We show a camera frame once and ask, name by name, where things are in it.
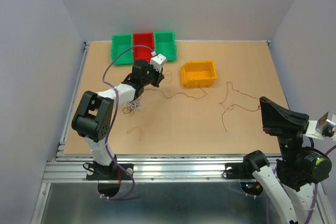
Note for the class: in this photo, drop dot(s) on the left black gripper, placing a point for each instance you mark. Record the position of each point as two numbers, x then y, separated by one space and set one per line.
159 76

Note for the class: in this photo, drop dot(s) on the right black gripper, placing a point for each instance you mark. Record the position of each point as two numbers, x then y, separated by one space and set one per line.
273 117

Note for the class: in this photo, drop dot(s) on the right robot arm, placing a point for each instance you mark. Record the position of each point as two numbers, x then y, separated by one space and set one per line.
292 186

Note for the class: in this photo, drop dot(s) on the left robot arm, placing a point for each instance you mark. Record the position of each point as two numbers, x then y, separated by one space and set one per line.
97 111

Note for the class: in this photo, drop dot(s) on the red bin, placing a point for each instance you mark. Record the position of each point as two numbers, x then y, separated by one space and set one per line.
144 43

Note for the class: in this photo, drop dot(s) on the right green bin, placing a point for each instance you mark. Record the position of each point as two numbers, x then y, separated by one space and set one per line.
165 44

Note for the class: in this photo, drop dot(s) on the green bin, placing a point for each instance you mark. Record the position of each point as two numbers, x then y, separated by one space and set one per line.
165 44
119 44

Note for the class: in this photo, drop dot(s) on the left green bin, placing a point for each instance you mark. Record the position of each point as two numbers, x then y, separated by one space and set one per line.
119 44

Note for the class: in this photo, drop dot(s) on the yellow bin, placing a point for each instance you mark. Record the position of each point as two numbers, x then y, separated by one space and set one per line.
198 74

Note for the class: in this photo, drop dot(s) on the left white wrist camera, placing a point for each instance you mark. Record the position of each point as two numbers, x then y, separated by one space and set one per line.
157 61

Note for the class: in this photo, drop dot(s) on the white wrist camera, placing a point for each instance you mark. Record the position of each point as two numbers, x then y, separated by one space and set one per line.
157 61
322 129

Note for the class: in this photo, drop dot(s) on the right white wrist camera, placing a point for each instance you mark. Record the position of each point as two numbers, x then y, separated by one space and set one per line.
322 129

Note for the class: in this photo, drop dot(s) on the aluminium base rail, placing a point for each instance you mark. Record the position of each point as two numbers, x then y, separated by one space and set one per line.
146 169

